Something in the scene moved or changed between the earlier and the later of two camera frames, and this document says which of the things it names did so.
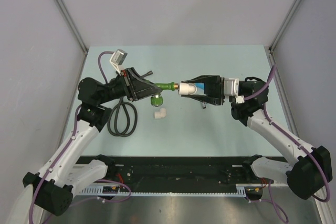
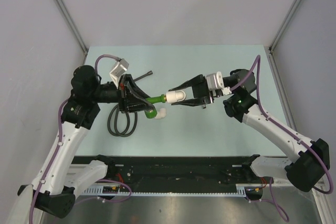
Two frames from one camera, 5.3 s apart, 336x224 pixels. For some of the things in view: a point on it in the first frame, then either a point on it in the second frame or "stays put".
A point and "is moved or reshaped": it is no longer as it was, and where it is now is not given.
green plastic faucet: (157, 99) to (153, 113)
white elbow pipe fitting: (160, 114) stays put
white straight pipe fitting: (185, 88) is moved or reshaped
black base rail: (141, 171) stays put
